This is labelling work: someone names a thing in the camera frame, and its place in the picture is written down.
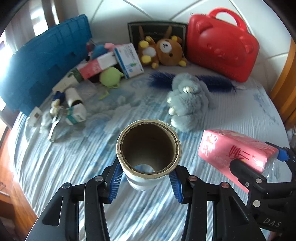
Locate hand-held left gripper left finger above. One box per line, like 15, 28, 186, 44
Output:
25, 159, 122, 241

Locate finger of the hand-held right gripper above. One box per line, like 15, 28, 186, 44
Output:
230, 160, 266, 193
265, 142, 296, 163

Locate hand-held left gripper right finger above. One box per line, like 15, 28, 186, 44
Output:
169, 165, 267, 241

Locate clear tape roll cardboard core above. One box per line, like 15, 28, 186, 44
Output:
116, 119, 182, 191

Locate blue plastic crate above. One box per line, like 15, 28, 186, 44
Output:
0, 14, 92, 116

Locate blue white striped tablecloth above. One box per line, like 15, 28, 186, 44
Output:
14, 62, 290, 241

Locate small white teal box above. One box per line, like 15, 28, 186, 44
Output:
65, 103, 88, 126

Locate metal tongs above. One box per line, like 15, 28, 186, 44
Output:
48, 107, 65, 142

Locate grey plush rabbit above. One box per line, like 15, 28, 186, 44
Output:
167, 72, 218, 132

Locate clear plastic wrapper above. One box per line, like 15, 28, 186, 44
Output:
77, 81, 97, 100

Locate white tube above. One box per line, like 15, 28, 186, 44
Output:
65, 87, 84, 107

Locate dark blue bow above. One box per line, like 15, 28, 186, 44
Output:
53, 91, 66, 103

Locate small white card box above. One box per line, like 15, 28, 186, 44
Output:
27, 107, 43, 127

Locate green plush toy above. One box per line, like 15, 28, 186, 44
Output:
99, 67, 125, 100

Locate dark blue fuzzy stick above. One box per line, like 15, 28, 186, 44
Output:
147, 72, 238, 93

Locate white box green circle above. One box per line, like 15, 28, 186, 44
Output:
52, 69, 82, 92

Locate pink white tissue pack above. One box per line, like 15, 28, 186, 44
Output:
76, 52, 117, 80

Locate red bear suitcase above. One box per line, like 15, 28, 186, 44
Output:
186, 8, 260, 82

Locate white medicine box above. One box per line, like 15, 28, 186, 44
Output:
113, 43, 144, 80

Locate pink pig plush blue outfit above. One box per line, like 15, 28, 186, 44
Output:
87, 42, 116, 61

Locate brown bear plush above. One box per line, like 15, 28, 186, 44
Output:
156, 36, 188, 67

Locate tan plush yellow paws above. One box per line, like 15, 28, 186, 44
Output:
138, 36, 160, 69

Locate black gift box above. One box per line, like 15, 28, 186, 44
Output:
127, 21, 188, 47

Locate white curtain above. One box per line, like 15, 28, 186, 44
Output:
5, 0, 58, 47

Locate wooden wall trim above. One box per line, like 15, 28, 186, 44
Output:
269, 39, 296, 123

